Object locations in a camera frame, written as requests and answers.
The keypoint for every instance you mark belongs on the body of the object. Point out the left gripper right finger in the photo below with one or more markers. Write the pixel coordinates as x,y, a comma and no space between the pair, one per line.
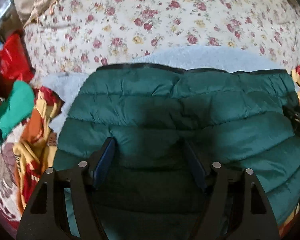
232,202

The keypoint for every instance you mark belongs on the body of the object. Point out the light blue fleece garment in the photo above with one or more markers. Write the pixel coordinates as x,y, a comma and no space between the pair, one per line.
67,86

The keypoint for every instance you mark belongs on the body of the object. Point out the dark green puffer jacket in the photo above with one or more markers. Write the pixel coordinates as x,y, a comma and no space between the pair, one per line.
190,119

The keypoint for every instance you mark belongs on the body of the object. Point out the red pillow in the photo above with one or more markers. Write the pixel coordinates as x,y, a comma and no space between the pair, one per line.
14,64

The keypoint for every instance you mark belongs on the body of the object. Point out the floral white bed sheet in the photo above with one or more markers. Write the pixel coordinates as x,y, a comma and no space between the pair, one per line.
81,35

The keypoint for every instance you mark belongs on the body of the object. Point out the teal green garment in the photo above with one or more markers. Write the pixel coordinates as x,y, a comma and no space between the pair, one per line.
17,107

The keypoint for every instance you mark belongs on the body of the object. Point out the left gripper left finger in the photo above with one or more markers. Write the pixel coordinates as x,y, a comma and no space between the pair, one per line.
63,206

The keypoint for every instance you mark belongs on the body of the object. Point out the orange red checkered blanket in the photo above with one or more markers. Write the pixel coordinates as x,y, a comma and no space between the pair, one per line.
37,139

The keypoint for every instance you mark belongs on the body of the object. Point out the white red leaf blanket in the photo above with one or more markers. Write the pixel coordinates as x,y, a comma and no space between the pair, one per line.
8,186

